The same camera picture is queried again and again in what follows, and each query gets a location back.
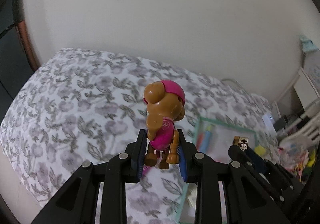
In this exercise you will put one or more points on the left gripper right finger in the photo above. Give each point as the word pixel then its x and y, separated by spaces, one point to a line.
pixel 187 164

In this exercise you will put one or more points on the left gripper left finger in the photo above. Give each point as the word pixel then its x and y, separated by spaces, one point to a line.
pixel 136 151

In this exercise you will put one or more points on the colourful foam puzzle piece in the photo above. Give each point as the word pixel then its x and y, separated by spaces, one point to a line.
pixel 204 139

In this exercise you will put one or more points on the brown pink puppy figurine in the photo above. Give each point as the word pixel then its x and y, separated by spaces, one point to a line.
pixel 165 102

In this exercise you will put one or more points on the cream plastic hair clip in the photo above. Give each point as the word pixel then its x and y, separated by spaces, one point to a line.
pixel 192 194

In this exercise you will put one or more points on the patterned beige black bar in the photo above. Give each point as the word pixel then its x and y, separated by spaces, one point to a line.
pixel 241 142

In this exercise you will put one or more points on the teal rimmed white tray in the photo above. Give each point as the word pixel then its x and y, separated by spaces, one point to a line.
pixel 222 139

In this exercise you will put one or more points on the grey power adapter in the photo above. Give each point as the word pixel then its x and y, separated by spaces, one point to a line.
pixel 281 123

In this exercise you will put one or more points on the floral grey white blanket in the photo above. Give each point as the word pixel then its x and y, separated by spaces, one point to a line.
pixel 88 105

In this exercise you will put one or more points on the white plastic furniture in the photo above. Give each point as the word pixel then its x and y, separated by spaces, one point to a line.
pixel 308 96

